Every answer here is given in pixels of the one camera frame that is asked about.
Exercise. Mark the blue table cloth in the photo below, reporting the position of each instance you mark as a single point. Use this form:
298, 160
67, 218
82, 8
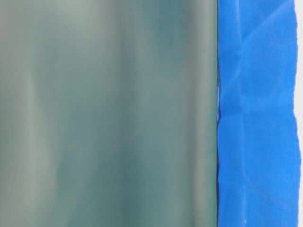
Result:
258, 148

